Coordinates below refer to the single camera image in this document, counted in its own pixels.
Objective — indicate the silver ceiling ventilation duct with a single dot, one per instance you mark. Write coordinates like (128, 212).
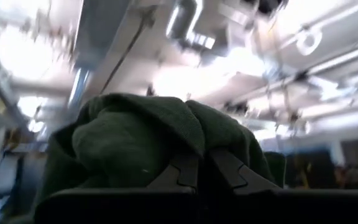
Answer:
(182, 18)

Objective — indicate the dark green garment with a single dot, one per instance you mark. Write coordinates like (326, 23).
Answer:
(129, 140)

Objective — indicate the white ceiling pipe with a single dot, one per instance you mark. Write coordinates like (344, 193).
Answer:
(343, 57)

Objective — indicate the black ceiling conduit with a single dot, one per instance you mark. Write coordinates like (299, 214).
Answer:
(126, 49)

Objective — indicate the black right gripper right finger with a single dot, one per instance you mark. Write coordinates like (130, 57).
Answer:
(244, 180)

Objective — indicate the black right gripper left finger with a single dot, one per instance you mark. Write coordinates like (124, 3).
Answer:
(182, 177)

